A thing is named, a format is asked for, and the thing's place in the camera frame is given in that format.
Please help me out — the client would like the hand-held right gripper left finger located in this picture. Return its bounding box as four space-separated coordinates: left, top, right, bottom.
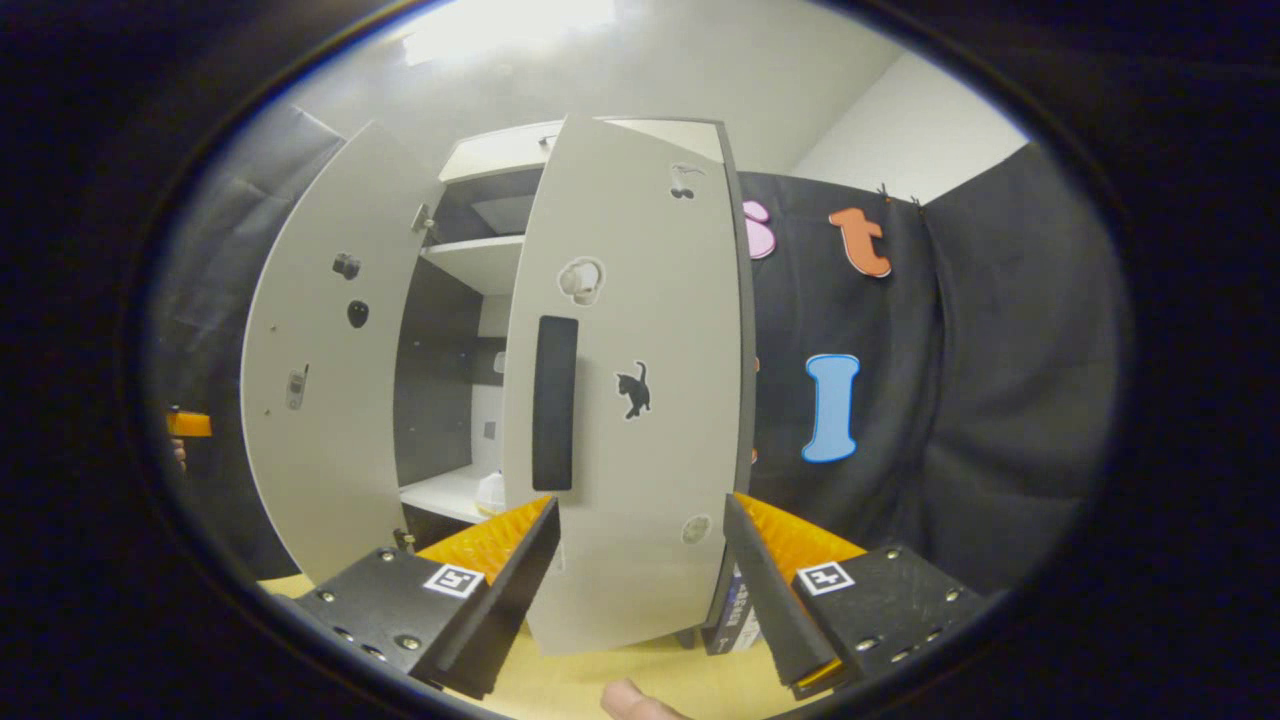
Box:
293 494 563 701

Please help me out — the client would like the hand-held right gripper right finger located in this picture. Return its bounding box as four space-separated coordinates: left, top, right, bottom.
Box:
723 491 989 701

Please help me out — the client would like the white cabinet door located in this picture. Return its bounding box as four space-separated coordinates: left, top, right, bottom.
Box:
240 122 446 588
500 113 746 658

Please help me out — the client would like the grey white shoe cabinet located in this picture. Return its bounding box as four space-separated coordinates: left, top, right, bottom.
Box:
393 117 758 649

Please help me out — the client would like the white cabinet shelf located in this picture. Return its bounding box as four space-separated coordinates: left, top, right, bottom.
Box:
420 234 528 297
400 465 506 526

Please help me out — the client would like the dark blue box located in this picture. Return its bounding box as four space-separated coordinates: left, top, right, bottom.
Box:
703 563 769 656

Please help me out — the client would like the black backdrop cloth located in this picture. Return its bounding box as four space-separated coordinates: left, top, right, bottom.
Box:
145 105 346 581
740 140 1136 601

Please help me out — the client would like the person's leg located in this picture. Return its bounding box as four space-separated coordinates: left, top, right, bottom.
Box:
600 678 691 720

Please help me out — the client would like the black door handle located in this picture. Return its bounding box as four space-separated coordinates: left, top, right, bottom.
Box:
531 315 580 492

